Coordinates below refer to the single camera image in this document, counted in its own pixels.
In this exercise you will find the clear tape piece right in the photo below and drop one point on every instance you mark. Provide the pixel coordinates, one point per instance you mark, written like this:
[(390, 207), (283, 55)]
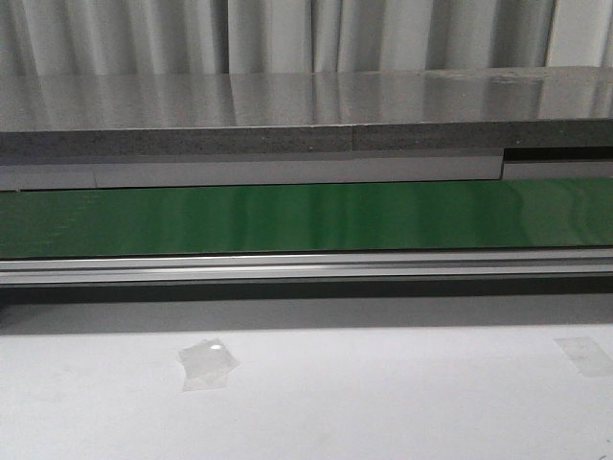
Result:
[(587, 355)]

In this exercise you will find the aluminium conveyor frame rail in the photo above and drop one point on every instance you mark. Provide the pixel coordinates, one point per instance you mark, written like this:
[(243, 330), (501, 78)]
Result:
[(63, 271)]

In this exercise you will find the dark speckled stone counter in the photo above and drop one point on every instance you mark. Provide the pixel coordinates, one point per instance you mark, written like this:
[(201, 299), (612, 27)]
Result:
[(106, 132)]

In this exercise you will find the white pleated curtain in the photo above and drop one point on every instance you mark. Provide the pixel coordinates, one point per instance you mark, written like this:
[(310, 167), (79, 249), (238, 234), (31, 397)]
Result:
[(46, 38)]

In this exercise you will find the clear tape piece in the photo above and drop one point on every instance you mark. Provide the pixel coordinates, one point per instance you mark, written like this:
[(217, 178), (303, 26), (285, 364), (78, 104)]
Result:
[(207, 365), (587, 355)]

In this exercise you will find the green conveyor belt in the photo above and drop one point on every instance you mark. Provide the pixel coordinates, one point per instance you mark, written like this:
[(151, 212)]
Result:
[(477, 214)]

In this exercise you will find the clear tape piece left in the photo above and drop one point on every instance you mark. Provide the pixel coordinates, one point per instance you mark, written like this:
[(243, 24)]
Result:
[(207, 365)]

